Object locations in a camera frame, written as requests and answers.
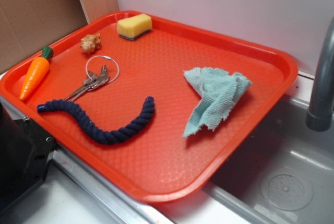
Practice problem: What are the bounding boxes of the yellow sponge with dark base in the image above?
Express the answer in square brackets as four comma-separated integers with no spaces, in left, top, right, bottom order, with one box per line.
[116,14,153,41]

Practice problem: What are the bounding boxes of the grey toy sink basin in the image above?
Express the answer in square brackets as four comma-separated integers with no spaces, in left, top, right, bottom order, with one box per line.
[158,96,333,223]

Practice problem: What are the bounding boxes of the red plastic tray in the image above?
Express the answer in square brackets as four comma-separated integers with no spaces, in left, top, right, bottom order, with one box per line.
[1,11,298,203]

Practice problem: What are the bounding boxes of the orange toy carrot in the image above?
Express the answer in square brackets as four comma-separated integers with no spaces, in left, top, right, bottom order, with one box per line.
[19,46,54,101]

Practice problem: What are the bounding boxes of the navy blue braided rope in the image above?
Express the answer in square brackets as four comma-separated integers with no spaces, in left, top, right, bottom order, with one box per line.
[37,96,156,146]

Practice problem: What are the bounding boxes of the light blue cloth rag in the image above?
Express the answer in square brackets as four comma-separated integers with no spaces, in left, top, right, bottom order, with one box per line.
[183,67,253,138]

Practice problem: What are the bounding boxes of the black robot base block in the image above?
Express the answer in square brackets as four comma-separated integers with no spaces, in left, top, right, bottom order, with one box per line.
[1,105,55,214]

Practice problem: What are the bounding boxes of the brown cardboard panel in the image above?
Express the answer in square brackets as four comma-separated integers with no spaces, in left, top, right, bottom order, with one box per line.
[1,0,118,73]

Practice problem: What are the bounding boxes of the tan spiral seashell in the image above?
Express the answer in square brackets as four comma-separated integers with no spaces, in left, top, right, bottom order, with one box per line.
[80,33,101,54]

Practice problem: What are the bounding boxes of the silver keys on wire ring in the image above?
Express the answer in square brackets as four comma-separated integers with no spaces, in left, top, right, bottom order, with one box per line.
[65,55,120,102]

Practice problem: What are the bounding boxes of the grey metal faucet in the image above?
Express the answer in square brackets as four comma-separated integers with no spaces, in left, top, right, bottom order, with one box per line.
[306,21,333,132]

